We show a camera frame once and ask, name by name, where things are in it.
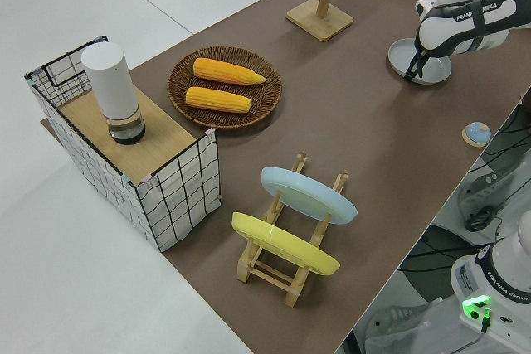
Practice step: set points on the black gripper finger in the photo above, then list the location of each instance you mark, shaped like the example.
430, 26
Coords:
410, 68
422, 66

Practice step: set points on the gray plate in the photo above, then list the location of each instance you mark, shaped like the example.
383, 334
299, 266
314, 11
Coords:
398, 55

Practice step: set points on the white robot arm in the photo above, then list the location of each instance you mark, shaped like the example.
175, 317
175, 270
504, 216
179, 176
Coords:
469, 35

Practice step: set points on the light blue plate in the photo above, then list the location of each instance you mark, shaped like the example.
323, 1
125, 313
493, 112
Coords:
307, 194

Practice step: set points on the yellow plate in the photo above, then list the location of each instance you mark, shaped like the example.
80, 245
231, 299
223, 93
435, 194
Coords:
282, 242

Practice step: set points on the wooden plate rack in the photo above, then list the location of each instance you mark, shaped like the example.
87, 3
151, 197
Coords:
265, 273

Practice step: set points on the brown table mat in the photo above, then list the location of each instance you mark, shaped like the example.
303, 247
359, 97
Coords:
352, 130

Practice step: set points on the wooden mug tree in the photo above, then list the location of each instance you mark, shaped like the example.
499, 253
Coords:
319, 20

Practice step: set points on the white control box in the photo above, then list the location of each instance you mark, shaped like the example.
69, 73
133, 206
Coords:
481, 188

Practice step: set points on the round wicker basket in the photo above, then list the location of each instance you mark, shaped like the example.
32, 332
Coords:
265, 101

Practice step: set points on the yellow corn cob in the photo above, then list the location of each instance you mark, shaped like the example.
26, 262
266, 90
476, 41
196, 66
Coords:
217, 100
224, 71

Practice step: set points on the white cylinder bottle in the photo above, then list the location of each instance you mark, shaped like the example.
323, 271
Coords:
110, 84

